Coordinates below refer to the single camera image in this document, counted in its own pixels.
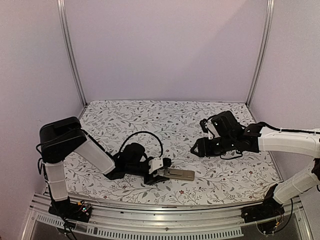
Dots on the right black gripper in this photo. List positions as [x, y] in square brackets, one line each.
[204, 149]

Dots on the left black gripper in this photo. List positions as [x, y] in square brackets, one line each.
[151, 180]

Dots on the white remote control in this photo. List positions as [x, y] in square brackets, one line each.
[189, 175]

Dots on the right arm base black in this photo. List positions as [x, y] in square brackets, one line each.
[267, 209]

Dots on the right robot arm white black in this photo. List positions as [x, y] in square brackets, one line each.
[225, 134]

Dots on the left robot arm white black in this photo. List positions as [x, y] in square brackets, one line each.
[62, 139]

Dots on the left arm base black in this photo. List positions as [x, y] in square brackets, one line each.
[65, 209]

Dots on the floral patterned table mat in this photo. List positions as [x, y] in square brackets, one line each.
[176, 126]

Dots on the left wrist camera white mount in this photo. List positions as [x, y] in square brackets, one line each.
[159, 163]

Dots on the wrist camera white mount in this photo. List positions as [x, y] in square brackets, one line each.
[159, 163]
[208, 128]

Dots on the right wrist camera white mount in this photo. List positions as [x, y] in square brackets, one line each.
[208, 128]

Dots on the right aluminium frame post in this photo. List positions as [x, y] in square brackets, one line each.
[262, 51]

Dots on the aluminium frame post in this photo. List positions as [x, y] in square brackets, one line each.
[262, 51]
[70, 52]

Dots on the left aluminium frame post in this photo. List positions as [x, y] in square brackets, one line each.
[70, 52]

